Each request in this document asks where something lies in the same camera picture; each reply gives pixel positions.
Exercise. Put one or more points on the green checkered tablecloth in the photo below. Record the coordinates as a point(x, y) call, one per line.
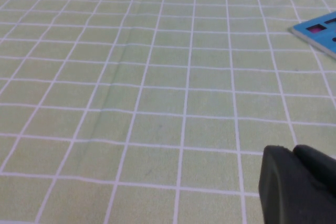
point(131, 90)

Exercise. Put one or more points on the blue wooden number puzzle board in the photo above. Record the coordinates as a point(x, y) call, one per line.
point(320, 35)

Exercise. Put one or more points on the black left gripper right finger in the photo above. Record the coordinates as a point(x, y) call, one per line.
point(320, 169)

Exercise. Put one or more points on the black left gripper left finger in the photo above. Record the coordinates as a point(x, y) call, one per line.
point(283, 195)

